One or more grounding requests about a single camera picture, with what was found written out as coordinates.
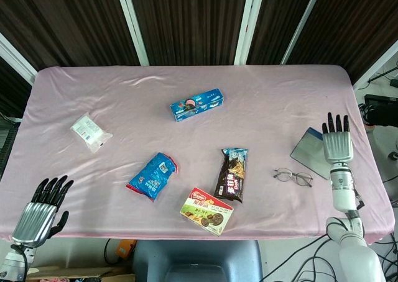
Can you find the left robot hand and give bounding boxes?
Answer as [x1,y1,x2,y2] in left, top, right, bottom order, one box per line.
[11,175,75,248]

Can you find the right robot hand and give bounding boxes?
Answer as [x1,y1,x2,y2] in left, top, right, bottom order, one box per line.
[321,111,354,164]

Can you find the blue glasses case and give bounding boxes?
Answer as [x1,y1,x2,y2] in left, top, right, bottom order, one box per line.
[289,127,335,180]

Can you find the thin-rimmed eyeglasses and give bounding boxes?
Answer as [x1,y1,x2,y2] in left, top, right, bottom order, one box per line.
[273,167,314,188]

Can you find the dark brown chocolate snack bag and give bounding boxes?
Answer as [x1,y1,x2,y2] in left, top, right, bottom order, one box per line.
[213,147,249,204]

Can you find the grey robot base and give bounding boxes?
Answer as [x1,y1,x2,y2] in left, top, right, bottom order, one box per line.
[132,240,264,282]

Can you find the cardboard box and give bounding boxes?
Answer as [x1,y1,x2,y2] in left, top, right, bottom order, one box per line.
[26,265,136,282]

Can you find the blue Oreo cookie box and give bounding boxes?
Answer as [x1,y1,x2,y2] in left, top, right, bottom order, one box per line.
[169,88,225,123]

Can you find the red green Nestle wafer box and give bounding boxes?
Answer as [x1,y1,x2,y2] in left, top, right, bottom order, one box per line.
[179,187,234,237]

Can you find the orange device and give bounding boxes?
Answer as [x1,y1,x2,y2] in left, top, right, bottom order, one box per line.
[116,239,137,260]

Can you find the white tissue packet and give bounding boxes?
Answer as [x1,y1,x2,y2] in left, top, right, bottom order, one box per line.
[69,112,113,154]

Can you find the dark slatted partition panel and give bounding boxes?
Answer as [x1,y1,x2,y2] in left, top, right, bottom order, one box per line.
[247,0,317,66]
[0,0,141,71]
[127,0,249,66]
[287,0,398,86]

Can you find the blue snack bag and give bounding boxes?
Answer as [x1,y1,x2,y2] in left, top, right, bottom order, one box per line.
[125,152,180,203]

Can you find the pink tablecloth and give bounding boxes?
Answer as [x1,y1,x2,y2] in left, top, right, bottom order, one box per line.
[0,65,396,245]

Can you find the black cable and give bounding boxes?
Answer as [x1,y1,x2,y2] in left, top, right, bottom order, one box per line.
[262,234,327,282]
[104,239,121,266]

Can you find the white partition frame post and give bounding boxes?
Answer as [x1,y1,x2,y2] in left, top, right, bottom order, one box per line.
[114,0,149,66]
[281,0,325,65]
[353,39,398,90]
[0,32,38,86]
[233,0,267,66]

